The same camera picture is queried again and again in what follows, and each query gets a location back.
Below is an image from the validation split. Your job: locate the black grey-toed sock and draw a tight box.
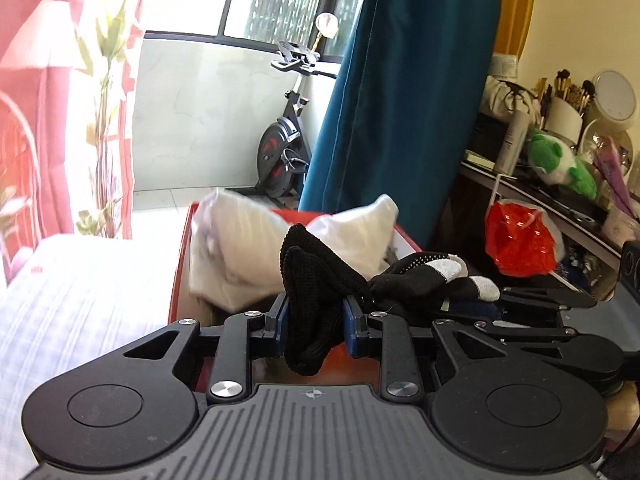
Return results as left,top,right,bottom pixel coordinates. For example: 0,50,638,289
369,252,500,316

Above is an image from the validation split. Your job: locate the grey-white cloth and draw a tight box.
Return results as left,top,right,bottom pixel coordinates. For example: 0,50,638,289
191,188,398,313

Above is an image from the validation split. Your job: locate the red strawberry cardboard box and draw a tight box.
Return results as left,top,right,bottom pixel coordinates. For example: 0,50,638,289
169,203,420,393

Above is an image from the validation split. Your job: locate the red plastic bag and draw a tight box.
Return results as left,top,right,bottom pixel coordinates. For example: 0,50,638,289
484,200,565,278

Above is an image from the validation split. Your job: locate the green white plush toy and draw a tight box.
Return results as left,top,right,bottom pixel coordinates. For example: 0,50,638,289
526,130,598,200

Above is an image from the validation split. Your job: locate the checked bed sheet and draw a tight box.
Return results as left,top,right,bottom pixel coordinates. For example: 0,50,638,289
1,208,186,479

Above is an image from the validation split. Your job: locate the black exercise bike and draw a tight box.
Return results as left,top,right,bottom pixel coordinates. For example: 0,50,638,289
235,12,340,206

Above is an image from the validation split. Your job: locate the white tube bottle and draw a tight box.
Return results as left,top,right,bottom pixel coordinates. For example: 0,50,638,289
495,110,530,176

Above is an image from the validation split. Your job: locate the white makeup brush cup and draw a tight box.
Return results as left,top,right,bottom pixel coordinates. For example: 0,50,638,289
544,96,582,146

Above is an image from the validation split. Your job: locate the dark teal curtain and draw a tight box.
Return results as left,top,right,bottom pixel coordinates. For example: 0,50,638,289
299,0,501,245

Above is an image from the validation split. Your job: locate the beige bundled bag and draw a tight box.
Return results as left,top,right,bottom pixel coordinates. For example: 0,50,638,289
478,75,541,126

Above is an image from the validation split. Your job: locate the round white vanity mirror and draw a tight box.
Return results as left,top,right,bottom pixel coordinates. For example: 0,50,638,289
586,70,639,133

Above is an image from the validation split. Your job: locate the yellow curtain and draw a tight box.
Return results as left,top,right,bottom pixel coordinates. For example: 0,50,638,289
494,0,535,58

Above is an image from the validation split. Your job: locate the window with grille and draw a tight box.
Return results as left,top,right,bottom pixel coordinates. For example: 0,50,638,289
142,0,362,62

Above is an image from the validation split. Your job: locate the pink printed backdrop curtain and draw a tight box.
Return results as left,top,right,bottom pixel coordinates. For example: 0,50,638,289
1,0,143,270

